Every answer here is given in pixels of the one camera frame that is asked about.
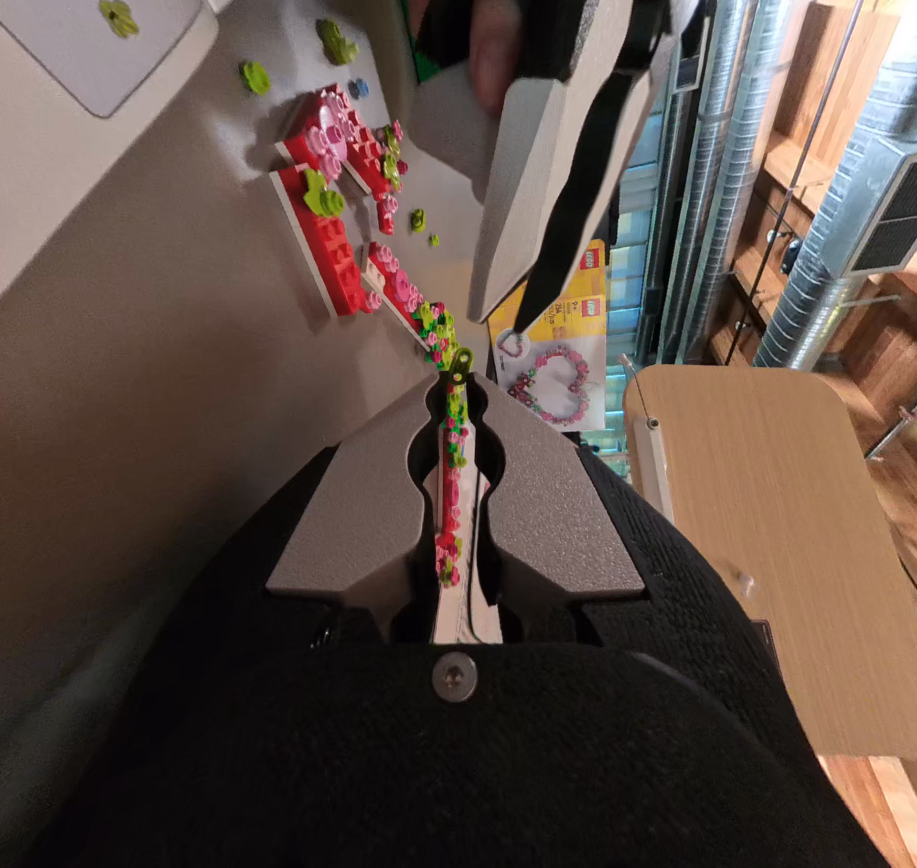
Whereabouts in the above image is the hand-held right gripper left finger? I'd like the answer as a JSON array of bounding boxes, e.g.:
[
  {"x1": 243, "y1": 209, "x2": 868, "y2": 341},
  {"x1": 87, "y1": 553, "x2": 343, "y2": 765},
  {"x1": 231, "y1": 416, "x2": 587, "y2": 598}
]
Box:
[{"x1": 265, "y1": 372, "x2": 441, "y2": 622}]

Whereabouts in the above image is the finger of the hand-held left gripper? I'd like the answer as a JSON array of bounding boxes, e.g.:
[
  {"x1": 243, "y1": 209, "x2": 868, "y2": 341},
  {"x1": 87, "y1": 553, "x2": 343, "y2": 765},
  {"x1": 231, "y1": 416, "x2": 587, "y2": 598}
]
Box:
[
  {"x1": 514, "y1": 30, "x2": 680, "y2": 333},
  {"x1": 410, "y1": 65, "x2": 617, "y2": 333}
]

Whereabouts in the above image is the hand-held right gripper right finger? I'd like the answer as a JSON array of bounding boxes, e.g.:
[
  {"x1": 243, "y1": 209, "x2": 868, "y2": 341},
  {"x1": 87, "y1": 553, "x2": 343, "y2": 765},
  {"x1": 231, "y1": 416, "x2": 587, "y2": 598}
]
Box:
[{"x1": 471, "y1": 372, "x2": 647, "y2": 605}]

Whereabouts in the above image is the large red lego heart section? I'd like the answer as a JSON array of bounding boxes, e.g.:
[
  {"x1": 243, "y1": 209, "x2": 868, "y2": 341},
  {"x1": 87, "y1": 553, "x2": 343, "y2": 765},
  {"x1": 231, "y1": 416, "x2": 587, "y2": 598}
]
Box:
[{"x1": 360, "y1": 241, "x2": 477, "y2": 591}]

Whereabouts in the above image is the small red lego heart section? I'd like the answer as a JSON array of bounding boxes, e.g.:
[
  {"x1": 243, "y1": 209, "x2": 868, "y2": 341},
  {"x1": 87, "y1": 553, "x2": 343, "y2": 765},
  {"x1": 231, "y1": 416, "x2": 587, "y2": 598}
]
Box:
[{"x1": 271, "y1": 82, "x2": 385, "y2": 319}]

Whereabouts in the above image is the yellow lego box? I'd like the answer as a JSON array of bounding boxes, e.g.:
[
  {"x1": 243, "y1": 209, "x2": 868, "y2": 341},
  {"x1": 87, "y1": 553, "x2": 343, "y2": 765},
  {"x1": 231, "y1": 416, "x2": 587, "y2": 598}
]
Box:
[{"x1": 487, "y1": 237, "x2": 610, "y2": 432}]

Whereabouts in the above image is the red lego segment with leaves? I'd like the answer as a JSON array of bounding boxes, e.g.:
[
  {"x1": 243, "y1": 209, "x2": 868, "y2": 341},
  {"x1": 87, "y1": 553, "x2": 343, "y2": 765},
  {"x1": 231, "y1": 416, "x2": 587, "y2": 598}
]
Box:
[{"x1": 342, "y1": 118, "x2": 411, "y2": 197}]

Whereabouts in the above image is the lime lego leaf piece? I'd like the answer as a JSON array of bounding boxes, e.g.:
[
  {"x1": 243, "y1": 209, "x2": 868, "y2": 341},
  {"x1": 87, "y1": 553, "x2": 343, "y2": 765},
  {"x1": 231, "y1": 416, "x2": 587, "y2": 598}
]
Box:
[{"x1": 317, "y1": 19, "x2": 359, "y2": 66}]

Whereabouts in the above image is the lego instruction booklet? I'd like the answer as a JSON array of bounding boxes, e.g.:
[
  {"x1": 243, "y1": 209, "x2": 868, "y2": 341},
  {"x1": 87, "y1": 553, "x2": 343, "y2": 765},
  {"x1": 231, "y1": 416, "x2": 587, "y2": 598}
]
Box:
[{"x1": 0, "y1": 0, "x2": 269, "y2": 303}]

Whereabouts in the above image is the person's left hand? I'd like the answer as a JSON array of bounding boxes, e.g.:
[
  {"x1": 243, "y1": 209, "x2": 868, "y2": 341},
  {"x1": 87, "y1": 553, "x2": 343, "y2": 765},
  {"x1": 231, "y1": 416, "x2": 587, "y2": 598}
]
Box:
[{"x1": 469, "y1": 0, "x2": 525, "y2": 120}]

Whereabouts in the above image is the green plastic holder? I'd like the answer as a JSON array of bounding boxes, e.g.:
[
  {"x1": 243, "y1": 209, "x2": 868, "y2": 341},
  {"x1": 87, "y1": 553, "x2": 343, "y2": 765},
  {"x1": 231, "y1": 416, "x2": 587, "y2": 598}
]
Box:
[{"x1": 410, "y1": 0, "x2": 445, "y2": 86}]

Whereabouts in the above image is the silver ventilation duct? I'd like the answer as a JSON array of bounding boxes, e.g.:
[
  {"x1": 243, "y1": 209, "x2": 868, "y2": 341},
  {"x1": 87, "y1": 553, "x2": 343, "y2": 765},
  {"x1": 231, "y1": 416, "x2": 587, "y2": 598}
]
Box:
[{"x1": 666, "y1": 0, "x2": 778, "y2": 364}]

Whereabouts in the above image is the large silver duct with grille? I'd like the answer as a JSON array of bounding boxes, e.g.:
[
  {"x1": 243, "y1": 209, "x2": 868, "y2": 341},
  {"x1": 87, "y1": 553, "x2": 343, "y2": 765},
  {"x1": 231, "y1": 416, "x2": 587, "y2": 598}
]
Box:
[{"x1": 752, "y1": 44, "x2": 917, "y2": 375}]

